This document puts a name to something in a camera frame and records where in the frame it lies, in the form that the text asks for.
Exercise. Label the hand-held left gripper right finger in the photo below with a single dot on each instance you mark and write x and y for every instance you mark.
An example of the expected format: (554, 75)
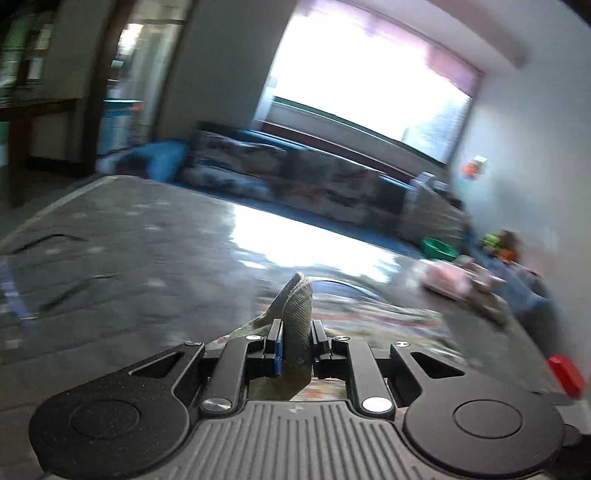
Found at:
(316, 346)

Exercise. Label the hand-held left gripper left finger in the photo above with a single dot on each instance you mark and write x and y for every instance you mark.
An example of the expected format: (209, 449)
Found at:
(278, 355)

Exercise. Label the pink white tissue pack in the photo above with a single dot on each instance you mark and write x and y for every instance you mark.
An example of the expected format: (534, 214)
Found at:
(443, 279)

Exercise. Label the green bowl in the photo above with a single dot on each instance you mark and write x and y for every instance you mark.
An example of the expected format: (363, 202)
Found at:
(438, 249)

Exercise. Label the large butterfly print cushion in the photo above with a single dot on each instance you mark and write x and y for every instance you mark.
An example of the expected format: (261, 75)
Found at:
(332, 189)

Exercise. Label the grey pillow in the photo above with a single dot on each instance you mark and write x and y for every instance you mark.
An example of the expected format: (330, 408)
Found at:
(429, 212)

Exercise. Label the cream cloth garment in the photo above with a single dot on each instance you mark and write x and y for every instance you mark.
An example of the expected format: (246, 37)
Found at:
(485, 295)

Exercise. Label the teddy bear with green vest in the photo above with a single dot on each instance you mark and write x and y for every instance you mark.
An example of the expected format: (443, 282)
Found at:
(498, 242)

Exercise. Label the orange plush toy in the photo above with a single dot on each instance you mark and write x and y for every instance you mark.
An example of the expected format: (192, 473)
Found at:
(508, 256)

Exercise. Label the blue sofa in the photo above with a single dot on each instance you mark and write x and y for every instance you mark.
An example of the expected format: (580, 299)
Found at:
(161, 159)

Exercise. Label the colourful pinwheel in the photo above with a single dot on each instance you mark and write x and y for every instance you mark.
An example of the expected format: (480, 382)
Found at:
(475, 167)

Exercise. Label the red plastic stool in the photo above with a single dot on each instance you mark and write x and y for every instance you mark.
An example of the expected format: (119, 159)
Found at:
(565, 374)

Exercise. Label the window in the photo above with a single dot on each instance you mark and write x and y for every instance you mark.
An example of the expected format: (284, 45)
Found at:
(369, 83)

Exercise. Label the blue cabinet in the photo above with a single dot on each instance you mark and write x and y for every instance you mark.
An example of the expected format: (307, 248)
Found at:
(120, 124)

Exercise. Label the dark wooden cabinet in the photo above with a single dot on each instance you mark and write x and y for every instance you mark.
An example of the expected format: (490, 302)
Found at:
(41, 134)

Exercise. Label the dark wooden door frame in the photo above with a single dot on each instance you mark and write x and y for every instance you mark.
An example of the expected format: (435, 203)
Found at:
(99, 92)

